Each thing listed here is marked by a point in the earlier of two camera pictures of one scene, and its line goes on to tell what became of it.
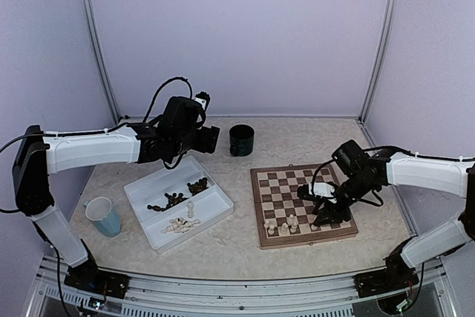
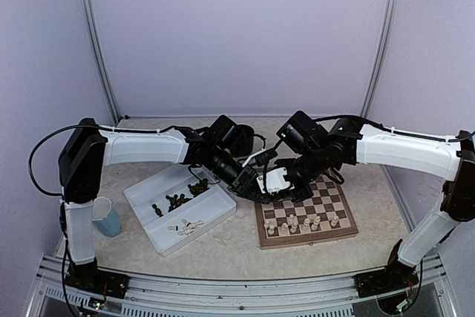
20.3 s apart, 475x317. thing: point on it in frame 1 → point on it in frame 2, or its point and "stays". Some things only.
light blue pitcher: [107, 220] stays
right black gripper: [337, 215] → [302, 195]
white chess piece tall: [190, 205] → [306, 227]
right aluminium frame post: [385, 40] stays
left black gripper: [208, 143] → [243, 189]
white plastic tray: [177, 201] stays
